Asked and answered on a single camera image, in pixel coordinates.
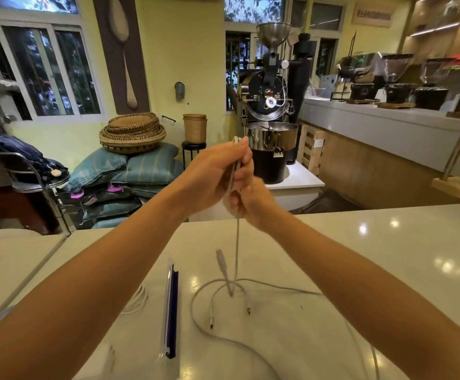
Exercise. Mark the person's left hand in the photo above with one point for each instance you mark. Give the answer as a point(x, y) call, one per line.
point(208, 176)

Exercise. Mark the person's right hand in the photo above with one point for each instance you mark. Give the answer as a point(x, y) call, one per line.
point(259, 205)

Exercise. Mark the person's left fingers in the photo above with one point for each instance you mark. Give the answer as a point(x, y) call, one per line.
point(244, 162)

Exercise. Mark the person's right fingers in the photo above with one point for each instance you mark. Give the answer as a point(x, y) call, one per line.
point(234, 201)

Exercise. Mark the person's left forearm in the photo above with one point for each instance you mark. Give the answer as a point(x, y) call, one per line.
point(79, 296)

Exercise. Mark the person's right forearm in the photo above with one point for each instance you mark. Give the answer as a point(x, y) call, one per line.
point(372, 296)

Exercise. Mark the steel cooling drum black base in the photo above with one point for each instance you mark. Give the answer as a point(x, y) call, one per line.
point(270, 154)

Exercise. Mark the black round stool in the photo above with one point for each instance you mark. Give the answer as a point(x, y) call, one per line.
point(193, 148)

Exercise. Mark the tall cylindrical woven basket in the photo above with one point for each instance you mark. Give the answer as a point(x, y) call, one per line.
point(195, 129)

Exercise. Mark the white platform block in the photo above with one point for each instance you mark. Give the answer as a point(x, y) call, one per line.
point(299, 185)

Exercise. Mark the wooden pallet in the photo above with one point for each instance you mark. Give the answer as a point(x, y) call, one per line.
point(311, 148)

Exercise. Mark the black coffee roaster machine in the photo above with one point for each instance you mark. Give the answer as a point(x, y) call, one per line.
point(269, 83)

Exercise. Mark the large flat woven basket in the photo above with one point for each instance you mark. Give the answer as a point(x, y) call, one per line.
point(133, 142)

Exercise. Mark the window behind roaster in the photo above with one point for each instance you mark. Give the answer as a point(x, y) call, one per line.
point(238, 47)

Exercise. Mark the small flat woven basket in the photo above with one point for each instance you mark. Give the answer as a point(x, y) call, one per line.
point(133, 121)

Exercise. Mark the dark sack with pink tag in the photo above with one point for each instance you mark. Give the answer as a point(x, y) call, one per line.
point(111, 205)

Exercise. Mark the clear bag with blue zip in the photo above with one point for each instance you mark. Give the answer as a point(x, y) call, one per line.
point(171, 308)

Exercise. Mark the grey and wood bar counter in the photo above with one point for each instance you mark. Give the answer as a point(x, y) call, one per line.
point(388, 146)

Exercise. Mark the dark framed window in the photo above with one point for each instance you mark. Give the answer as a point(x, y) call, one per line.
point(325, 27)

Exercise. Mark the black coffee grinder clear hopper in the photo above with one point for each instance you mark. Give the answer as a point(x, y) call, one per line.
point(433, 87)
point(396, 79)

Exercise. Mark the metal chair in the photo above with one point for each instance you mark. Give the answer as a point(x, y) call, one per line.
point(28, 185)

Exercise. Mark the white framed sliding window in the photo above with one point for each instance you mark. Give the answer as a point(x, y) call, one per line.
point(44, 71)

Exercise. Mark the blue clothing pile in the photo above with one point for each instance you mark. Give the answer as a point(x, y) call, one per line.
point(20, 150)

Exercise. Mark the grey wall fixture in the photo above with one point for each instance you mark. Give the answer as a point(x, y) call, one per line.
point(179, 90)

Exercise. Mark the wall hanging with wooden spoon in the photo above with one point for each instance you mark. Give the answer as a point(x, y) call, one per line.
point(121, 55)

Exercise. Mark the wooden wall sign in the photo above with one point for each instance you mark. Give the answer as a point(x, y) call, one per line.
point(373, 14)

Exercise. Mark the lit wooden wall shelves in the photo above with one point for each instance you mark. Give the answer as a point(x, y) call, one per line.
point(443, 27)

